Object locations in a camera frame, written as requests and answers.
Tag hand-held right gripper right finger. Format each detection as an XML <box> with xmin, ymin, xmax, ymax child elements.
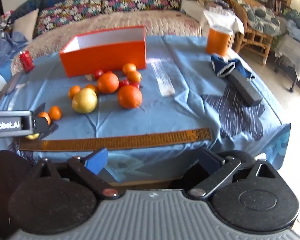
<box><xmin>187</xmin><ymin>147</ymin><xmax>278</xmax><ymax>198</ymax></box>

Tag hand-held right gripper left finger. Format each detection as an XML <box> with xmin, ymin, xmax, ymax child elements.
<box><xmin>34</xmin><ymin>147</ymin><xmax>121</xmax><ymax>201</ymax></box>

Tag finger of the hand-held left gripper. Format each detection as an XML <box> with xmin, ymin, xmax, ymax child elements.
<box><xmin>30</xmin><ymin>102</ymin><xmax>46</xmax><ymax>118</ymax></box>
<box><xmin>31</xmin><ymin>117</ymin><xmax>59</xmax><ymax>139</ymax></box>

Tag yellow apple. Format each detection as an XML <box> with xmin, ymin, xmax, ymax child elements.
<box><xmin>72</xmin><ymin>88</ymin><xmax>98</xmax><ymax>114</ymax></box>

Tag large orange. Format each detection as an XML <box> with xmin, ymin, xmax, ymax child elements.
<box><xmin>97</xmin><ymin>72</ymin><xmax>120</xmax><ymax>94</ymax></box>
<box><xmin>117</xmin><ymin>85</ymin><xmax>143</xmax><ymax>109</ymax></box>

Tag orange cardboard box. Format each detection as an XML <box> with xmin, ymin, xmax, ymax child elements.
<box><xmin>59</xmin><ymin>25</ymin><xmax>147</xmax><ymax>78</ymax></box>

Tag red drink can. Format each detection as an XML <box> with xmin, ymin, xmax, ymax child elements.
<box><xmin>19</xmin><ymin>51</ymin><xmax>35</xmax><ymax>73</ymax></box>

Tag light blue tablecloth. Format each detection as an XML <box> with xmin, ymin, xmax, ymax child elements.
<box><xmin>0</xmin><ymin>35</ymin><xmax>292</xmax><ymax>183</ymax></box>

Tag crumpled blue sheet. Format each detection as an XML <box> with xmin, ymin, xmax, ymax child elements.
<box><xmin>0</xmin><ymin>30</ymin><xmax>28</xmax><ymax>63</ymax></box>

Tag black rectangular case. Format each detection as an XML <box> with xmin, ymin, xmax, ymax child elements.
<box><xmin>227</xmin><ymin>71</ymin><xmax>262</xmax><ymax>105</ymax></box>

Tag white pillow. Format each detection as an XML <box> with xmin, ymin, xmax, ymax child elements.
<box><xmin>12</xmin><ymin>8</ymin><xmax>39</xmax><ymax>42</ymax></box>

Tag patterned clothes pile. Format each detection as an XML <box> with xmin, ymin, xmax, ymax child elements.
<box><xmin>0</xmin><ymin>10</ymin><xmax>15</xmax><ymax>33</ymax></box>

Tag dark blue white-trimmed cloth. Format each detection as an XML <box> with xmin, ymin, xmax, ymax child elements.
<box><xmin>210</xmin><ymin>54</ymin><xmax>256</xmax><ymax>80</ymax></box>

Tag pink floral quilted cover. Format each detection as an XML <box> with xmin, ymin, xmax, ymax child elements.
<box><xmin>11</xmin><ymin>10</ymin><xmax>202</xmax><ymax>75</ymax></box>

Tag orange cup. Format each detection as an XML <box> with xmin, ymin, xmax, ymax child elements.
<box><xmin>205</xmin><ymin>26</ymin><xmax>234</xmax><ymax>57</ymax></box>

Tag wicker chair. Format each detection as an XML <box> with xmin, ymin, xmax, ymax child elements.
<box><xmin>222</xmin><ymin>0</ymin><xmax>288</xmax><ymax>65</ymax></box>

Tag grey cloth covered stool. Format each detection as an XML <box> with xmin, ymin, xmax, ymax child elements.
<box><xmin>275</xmin><ymin>34</ymin><xmax>300</xmax><ymax>100</ymax></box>

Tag white paper sheet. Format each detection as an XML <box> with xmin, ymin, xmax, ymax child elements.
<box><xmin>202</xmin><ymin>7</ymin><xmax>245</xmax><ymax>35</ymax></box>

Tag white sofa armrest cover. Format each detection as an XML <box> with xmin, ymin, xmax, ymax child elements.
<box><xmin>181</xmin><ymin>0</ymin><xmax>210</xmax><ymax>23</ymax></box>

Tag blue white chair cushion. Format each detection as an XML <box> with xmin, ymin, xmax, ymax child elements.
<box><xmin>234</xmin><ymin>0</ymin><xmax>282</xmax><ymax>37</ymax></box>

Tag blue clothes heap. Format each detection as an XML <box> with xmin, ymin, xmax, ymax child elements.
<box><xmin>285</xmin><ymin>10</ymin><xmax>300</xmax><ymax>45</ymax></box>

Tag brown patterned strap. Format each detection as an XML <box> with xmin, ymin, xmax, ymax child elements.
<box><xmin>19</xmin><ymin>128</ymin><xmax>212</xmax><ymax>152</ymax></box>

